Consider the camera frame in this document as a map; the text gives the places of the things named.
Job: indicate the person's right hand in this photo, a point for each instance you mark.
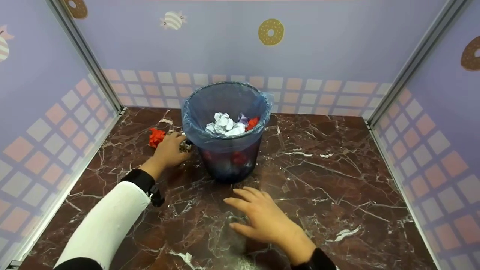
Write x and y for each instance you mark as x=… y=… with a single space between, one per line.
x=268 y=221

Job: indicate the person's left hand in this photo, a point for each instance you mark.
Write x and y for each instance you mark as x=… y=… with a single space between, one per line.
x=167 y=152

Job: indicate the person's right ring finger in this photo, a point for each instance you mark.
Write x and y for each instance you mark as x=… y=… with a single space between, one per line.
x=258 y=191

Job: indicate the person's right thumb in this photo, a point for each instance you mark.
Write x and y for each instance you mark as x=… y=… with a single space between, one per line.
x=242 y=228

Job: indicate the person's left fingers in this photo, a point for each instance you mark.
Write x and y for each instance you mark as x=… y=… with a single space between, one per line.
x=175 y=135

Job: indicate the person's left thumb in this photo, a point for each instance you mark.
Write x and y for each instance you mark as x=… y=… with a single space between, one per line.
x=184 y=155

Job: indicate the person's right middle finger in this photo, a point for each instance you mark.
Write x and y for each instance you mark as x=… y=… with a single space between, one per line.
x=247 y=195

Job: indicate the person's right index finger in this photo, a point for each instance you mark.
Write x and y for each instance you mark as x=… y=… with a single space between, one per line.
x=238 y=205

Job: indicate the grey paper ball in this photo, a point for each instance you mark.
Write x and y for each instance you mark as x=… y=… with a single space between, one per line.
x=185 y=145

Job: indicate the crumpled red paper ball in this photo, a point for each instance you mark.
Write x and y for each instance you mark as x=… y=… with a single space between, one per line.
x=156 y=137

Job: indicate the dark translucent waste bin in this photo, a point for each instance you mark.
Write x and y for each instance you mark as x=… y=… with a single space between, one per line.
x=230 y=161

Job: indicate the black wrist band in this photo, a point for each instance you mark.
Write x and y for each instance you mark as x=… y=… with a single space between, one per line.
x=144 y=182
x=318 y=262

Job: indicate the crumpled white paper ball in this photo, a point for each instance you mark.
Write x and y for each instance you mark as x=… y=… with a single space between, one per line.
x=225 y=125

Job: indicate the blue plastic bin bag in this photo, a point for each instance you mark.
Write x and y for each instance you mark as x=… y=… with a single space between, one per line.
x=225 y=99

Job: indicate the small crumpled red paper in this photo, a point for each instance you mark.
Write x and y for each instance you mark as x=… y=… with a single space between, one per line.
x=252 y=123

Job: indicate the crumpled purple paper ball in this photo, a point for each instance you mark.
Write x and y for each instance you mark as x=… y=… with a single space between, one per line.
x=243 y=119

